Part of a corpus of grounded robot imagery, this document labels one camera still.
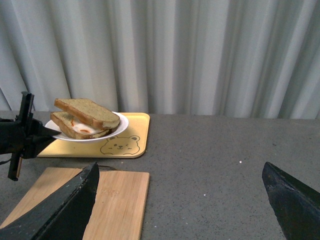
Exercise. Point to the yellow bear tray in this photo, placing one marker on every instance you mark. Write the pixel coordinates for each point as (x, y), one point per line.
(131, 143)

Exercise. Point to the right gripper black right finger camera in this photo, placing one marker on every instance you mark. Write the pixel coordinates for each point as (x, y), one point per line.
(295, 204)

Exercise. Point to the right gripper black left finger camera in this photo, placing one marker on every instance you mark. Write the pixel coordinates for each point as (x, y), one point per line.
(63, 215)

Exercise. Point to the white round plate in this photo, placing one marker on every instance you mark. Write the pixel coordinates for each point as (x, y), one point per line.
(124, 123)

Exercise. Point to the grey curtain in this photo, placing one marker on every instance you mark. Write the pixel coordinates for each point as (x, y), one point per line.
(235, 58)

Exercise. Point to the wooden cutting board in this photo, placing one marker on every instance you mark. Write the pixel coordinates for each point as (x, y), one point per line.
(119, 207)

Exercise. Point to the bread slice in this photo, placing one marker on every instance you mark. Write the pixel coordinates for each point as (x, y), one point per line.
(88, 112)
(63, 120)

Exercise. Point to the fried egg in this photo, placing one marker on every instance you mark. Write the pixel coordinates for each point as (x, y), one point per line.
(85, 129)

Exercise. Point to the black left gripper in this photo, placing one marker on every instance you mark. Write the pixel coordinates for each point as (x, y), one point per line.
(24, 137)

